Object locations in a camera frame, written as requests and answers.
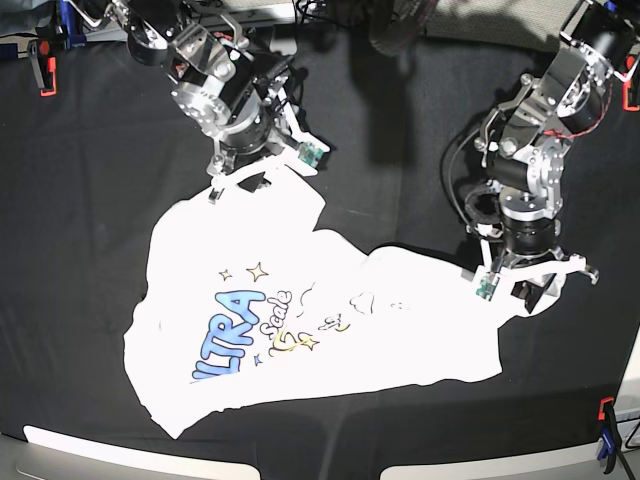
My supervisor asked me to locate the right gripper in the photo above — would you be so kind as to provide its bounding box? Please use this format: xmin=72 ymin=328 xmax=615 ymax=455
xmin=206 ymin=82 xmax=331 ymax=203

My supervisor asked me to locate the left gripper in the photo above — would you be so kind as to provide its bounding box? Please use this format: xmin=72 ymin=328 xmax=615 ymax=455
xmin=461 ymin=224 xmax=600 ymax=315

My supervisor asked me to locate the white printed t-shirt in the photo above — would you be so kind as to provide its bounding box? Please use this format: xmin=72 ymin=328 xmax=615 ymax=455
xmin=122 ymin=164 xmax=504 ymax=441

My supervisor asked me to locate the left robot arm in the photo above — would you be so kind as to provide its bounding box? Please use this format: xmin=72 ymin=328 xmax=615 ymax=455
xmin=443 ymin=1 xmax=639 ymax=316

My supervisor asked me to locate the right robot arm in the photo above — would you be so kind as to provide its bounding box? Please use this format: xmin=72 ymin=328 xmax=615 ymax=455
xmin=71 ymin=0 xmax=330 ymax=203

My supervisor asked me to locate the silver monitor stand base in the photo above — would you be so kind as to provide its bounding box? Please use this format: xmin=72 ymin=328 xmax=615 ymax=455
xmin=269 ymin=25 xmax=298 ymax=56

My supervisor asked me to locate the orange blue clamp bottom right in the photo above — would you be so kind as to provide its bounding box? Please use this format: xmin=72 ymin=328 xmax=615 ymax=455
xmin=597 ymin=396 xmax=622 ymax=475

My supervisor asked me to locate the black table cloth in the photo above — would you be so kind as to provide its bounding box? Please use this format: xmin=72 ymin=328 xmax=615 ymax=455
xmin=1 ymin=31 xmax=639 ymax=479

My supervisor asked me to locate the orange clamp top right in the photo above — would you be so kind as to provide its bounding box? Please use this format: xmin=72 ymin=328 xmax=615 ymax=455
xmin=622 ymin=55 xmax=639 ymax=112

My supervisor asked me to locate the orange black clamp left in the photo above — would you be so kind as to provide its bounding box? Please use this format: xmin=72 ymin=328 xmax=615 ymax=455
xmin=27 ymin=40 xmax=57 ymax=97

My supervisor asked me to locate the blue clamp top left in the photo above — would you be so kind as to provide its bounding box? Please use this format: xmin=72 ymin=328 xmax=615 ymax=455
xmin=57 ymin=0 xmax=87 ymax=49

